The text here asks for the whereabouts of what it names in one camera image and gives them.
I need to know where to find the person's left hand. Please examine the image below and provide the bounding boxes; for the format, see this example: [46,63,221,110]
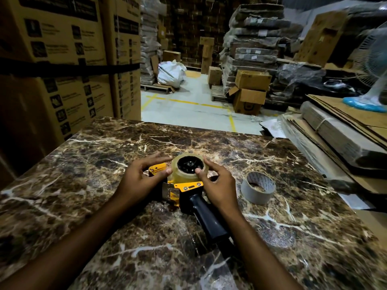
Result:
[116,152,174,210]

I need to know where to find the person's right hand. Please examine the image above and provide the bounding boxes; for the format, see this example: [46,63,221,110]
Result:
[195,157,243,218]

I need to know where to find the clear packing tape roll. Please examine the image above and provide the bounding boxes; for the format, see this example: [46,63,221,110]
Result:
[168,153,209,184]

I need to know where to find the yellow black tape dispenser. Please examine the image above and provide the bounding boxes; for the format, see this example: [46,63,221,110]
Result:
[148,162,236,249]

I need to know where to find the person's left forearm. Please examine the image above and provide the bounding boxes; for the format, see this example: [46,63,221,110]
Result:
[0,195,136,290]

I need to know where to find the person's right forearm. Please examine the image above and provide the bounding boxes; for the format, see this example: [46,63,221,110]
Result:
[224,208,304,290]

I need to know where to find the empty grey tape core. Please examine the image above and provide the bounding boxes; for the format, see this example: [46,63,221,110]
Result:
[240,171,276,205]

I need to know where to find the grey plastic pallet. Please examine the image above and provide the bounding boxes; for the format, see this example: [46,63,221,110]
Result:
[211,85,228,103]

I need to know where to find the open brown cardboard box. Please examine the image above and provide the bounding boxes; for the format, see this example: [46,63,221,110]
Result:
[226,86,267,116]

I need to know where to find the wooden pallet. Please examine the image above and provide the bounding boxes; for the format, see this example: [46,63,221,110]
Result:
[140,83,175,95]

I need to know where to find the plain brown cardboard box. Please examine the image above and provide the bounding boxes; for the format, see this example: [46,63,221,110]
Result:
[208,66,223,86]

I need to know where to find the white plastic sack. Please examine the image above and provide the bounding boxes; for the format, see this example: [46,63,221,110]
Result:
[157,59,187,89]

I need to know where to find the closed brown cardboard box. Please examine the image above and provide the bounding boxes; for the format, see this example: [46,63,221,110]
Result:
[235,70,272,92]

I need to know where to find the stack of flattened cartons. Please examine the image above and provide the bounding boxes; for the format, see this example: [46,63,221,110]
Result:
[281,113,387,210]

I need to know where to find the small brown cardboard box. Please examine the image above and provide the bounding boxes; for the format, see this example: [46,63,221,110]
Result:
[162,50,181,63]

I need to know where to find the tall stacked cardboard boxes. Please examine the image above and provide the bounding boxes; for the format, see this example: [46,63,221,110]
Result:
[199,36,215,75]

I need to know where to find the stack of wrapped flat bundles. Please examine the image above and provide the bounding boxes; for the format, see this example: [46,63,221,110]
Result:
[140,0,167,85]

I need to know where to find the tall printed cardboard box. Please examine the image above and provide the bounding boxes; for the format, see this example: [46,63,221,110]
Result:
[99,0,142,121]

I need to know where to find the large printed cardboard box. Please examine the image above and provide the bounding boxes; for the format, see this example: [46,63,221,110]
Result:
[0,0,114,191]

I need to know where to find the black plastic wrap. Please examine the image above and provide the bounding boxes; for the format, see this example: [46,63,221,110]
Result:
[276,63,326,86]

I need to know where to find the pile of wrapped flat packs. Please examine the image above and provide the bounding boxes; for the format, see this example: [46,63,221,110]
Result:
[220,3,304,101]

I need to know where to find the tied bundle of flat cardboard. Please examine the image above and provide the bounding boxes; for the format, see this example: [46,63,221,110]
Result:
[300,101,387,170]

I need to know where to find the flat cardboard sheets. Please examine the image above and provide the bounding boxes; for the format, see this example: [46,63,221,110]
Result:
[307,94,387,149]

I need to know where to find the leaning flattened cardboard box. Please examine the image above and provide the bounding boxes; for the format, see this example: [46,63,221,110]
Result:
[293,10,349,68]

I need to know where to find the white blue table fan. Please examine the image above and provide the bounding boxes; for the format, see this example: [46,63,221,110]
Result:
[342,25,387,113]

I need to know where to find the black strap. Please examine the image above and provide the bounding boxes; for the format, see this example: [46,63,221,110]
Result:
[0,57,141,78]

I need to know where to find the wall of stacked brown boxes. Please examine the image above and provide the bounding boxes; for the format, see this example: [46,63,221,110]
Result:
[165,0,239,69]

